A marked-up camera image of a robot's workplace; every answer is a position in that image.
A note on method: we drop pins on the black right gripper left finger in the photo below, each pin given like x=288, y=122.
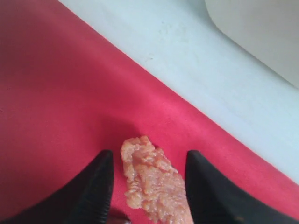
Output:
x=84, y=200

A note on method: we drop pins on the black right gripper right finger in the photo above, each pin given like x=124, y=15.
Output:
x=214, y=199

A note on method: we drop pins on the fried chicken strip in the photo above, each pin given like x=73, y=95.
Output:
x=153, y=184

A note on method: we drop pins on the red tablecloth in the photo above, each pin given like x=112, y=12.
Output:
x=66, y=94

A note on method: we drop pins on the cream plastic bin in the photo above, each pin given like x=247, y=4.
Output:
x=267, y=29

